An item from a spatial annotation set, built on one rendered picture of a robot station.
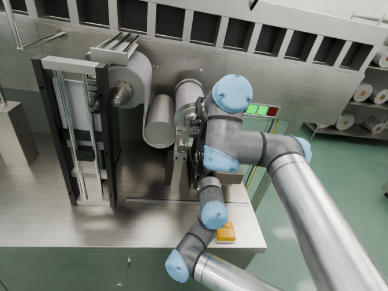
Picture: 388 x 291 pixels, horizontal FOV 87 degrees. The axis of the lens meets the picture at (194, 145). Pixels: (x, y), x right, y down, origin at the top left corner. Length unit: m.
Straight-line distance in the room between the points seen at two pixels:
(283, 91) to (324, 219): 0.94
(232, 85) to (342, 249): 0.30
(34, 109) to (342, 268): 1.29
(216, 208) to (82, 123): 0.48
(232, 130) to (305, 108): 0.94
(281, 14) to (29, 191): 1.26
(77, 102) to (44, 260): 0.61
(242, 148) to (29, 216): 0.79
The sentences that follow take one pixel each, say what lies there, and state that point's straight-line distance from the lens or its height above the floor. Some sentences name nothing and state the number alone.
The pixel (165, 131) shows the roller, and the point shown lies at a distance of 0.79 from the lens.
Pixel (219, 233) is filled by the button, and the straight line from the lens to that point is 0.84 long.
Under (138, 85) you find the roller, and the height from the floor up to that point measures 1.35.
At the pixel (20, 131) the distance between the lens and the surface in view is 1.09.
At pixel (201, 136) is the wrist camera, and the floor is 1.30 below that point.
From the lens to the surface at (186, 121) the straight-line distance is 0.74.
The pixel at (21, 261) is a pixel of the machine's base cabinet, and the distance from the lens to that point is 1.06.
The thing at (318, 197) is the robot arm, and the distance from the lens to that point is 0.37.
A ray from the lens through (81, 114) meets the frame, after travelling 0.70.
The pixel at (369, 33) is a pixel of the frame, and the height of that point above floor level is 1.62.
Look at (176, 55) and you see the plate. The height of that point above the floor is 1.40.
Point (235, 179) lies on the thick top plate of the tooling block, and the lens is 0.94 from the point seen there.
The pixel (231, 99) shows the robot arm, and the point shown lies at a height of 1.47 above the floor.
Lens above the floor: 1.61
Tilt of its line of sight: 35 degrees down
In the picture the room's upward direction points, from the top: 11 degrees clockwise
